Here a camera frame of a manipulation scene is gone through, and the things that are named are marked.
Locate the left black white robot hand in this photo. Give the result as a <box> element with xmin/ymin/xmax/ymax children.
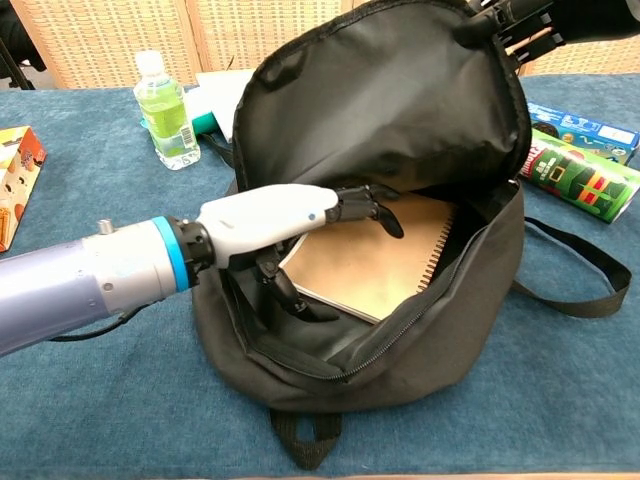
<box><xmin>178</xmin><ymin>183</ymin><xmax>406</xmax><ymax>324</ymax></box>

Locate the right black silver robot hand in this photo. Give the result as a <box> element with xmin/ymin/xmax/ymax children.
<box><xmin>452</xmin><ymin>0</ymin><xmax>640</xmax><ymax>65</ymax></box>

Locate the brown spiral notebook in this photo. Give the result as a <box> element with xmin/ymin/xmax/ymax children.
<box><xmin>277</xmin><ymin>192</ymin><xmax>459</xmax><ymax>326</ymax></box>

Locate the black fabric backpack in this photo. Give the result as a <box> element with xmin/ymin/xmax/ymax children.
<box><xmin>191</xmin><ymin>0</ymin><xmax>634</xmax><ymax>472</ymax></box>

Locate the blue cookie box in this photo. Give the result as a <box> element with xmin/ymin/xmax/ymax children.
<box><xmin>526</xmin><ymin>102</ymin><xmax>640</xmax><ymax>167</ymax></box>

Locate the orange snack box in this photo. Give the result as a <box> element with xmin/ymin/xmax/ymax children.
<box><xmin>0</xmin><ymin>125</ymin><xmax>49</xmax><ymax>254</ymax></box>

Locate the green wet wipes pack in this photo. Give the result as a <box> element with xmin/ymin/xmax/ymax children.
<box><xmin>191</xmin><ymin>111</ymin><xmax>224</xmax><ymax>137</ymax></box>

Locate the white book yellow edge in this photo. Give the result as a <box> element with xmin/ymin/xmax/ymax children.
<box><xmin>193</xmin><ymin>68</ymin><xmax>257</xmax><ymax>144</ymax></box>

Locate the clear water bottle green label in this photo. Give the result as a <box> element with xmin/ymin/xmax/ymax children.
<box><xmin>132</xmin><ymin>49</ymin><xmax>203</xmax><ymax>172</ymax></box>

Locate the green chips can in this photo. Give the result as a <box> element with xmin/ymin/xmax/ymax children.
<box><xmin>516</xmin><ymin>127</ymin><xmax>640</xmax><ymax>225</ymax></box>

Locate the blue table cloth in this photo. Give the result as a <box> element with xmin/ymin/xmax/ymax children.
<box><xmin>0</xmin><ymin>73</ymin><xmax>640</xmax><ymax>479</ymax></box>

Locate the woven folding screen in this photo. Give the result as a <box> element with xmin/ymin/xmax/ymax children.
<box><xmin>8</xmin><ymin>0</ymin><xmax>640</xmax><ymax>91</ymax></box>

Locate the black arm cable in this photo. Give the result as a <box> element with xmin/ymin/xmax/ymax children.
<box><xmin>48</xmin><ymin>305</ymin><xmax>147</xmax><ymax>344</ymax></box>

